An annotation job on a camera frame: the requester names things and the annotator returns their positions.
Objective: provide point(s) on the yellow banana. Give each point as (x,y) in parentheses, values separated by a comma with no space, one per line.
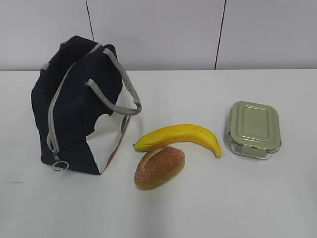
(179,133)

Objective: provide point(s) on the brown bread loaf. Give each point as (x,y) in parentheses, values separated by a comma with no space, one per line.
(158,166)

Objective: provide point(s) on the navy insulated lunch bag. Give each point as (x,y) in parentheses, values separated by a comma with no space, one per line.
(82,103)

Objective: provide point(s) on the green lidded glass container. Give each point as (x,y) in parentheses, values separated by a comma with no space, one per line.
(253,130)

